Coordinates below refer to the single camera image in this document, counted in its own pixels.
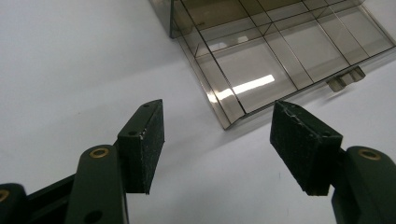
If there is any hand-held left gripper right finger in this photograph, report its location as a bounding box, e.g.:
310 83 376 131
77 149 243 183
269 100 345 197

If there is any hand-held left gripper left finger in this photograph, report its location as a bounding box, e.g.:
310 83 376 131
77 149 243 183
114 99 165 195

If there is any transparent smoky plastic drawer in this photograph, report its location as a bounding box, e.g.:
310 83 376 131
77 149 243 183
148 0 396 131

